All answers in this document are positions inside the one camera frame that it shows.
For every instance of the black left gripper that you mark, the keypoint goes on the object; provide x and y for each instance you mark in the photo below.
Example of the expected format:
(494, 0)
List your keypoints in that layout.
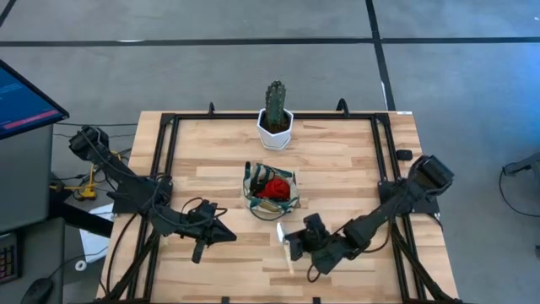
(202, 224)

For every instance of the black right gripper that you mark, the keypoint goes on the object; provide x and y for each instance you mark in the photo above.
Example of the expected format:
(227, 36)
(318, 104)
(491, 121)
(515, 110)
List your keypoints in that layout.
(325, 247)

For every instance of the cream and green gardening bag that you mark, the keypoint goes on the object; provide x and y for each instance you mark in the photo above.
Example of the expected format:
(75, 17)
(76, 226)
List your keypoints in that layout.
(291, 177)

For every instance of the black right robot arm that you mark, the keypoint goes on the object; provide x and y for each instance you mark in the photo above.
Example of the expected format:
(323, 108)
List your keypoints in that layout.
(401, 202)

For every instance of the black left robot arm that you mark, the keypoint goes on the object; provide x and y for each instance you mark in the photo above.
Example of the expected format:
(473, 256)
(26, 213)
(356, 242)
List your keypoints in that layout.
(135, 190)

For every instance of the white hexagonal plant pot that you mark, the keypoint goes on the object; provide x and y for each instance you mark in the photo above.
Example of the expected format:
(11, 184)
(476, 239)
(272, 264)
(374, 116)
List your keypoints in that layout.
(274, 141)

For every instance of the white paper sheet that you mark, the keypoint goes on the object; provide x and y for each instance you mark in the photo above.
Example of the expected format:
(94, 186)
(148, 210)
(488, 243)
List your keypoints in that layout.
(95, 247)

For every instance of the green cactus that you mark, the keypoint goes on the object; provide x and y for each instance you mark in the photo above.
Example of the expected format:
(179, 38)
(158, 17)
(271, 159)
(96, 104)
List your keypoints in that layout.
(275, 103)

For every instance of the small black block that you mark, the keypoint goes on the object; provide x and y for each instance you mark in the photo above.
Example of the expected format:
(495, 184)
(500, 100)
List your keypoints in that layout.
(403, 155)

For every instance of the black computer mouse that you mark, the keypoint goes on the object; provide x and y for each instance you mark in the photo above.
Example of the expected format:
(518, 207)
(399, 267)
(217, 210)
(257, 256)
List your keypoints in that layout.
(38, 291)

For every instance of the grey workstation cart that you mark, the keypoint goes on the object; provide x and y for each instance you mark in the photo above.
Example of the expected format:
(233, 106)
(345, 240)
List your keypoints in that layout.
(25, 177)

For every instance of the black keyboard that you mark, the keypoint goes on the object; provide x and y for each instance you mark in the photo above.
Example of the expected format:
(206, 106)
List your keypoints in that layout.
(8, 257)

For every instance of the grey chair base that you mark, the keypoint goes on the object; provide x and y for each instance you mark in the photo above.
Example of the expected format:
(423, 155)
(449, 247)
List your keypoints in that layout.
(516, 169)

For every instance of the blue-screen monitor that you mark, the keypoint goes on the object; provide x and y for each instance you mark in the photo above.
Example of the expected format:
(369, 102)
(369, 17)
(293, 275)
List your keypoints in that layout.
(21, 105)

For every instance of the black metal table frame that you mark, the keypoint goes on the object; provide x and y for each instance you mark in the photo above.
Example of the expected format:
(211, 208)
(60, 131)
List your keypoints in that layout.
(337, 115)

